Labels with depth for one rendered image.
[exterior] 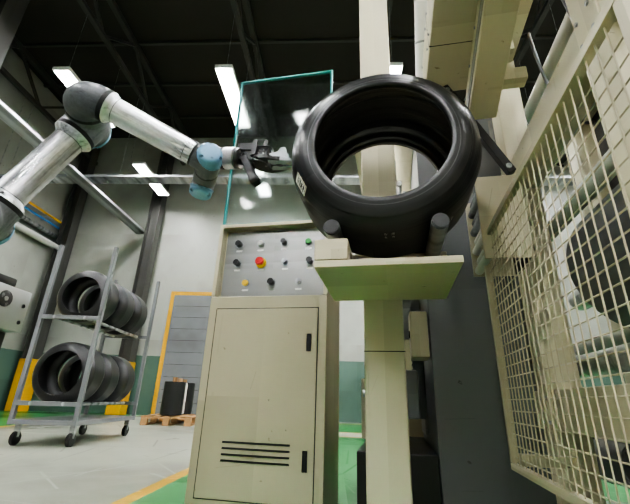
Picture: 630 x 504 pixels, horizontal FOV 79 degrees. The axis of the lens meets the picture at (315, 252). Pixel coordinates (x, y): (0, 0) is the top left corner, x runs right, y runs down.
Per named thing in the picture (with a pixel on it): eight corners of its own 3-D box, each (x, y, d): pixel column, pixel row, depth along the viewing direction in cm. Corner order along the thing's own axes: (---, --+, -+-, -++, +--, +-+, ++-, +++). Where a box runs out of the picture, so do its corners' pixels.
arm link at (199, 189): (189, 181, 119) (198, 153, 123) (186, 197, 129) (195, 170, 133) (214, 189, 121) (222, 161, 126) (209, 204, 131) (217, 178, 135)
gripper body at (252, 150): (269, 138, 126) (236, 139, 129) (265, 161, 123) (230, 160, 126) (276, 152, 133) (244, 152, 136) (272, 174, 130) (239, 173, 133)
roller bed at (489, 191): (473, 277, 139) (464, 204, 150) (517, 276, 136) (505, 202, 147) (485, 258, 121) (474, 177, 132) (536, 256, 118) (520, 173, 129)
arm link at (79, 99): (72, 55, 107) (231, 145, 116) (78, 83, 116) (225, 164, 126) (45, 80, 101) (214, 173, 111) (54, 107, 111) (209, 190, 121)
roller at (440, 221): (419, 264, 129) (430, 256, 129) (428, 274, 127) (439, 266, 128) (427, 219, 97) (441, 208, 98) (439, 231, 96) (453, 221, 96)
